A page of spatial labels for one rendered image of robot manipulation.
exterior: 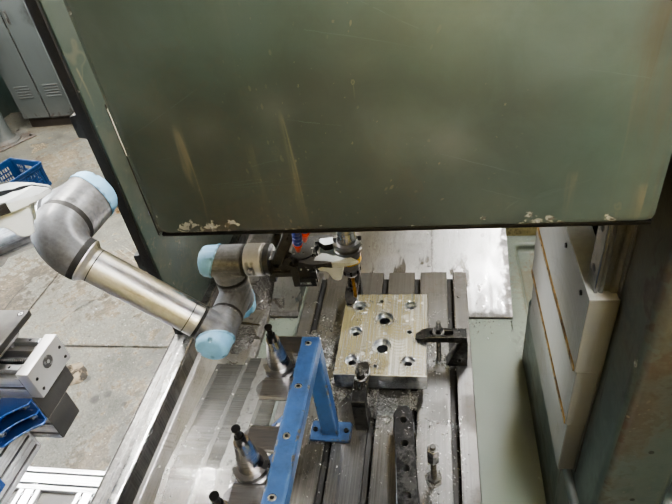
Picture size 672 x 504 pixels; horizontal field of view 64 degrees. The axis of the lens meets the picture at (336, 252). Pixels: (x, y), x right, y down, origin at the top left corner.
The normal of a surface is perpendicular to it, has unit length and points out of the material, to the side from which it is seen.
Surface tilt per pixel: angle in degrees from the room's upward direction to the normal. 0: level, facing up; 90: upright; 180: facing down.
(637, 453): 90
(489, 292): 24
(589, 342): 90
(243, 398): 8
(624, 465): 90
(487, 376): 0
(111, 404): 0
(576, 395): 90
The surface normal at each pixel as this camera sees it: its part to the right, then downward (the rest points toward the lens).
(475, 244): -0.18, -0.46
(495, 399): -0.13, -0.78
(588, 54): -0.14, 0.62
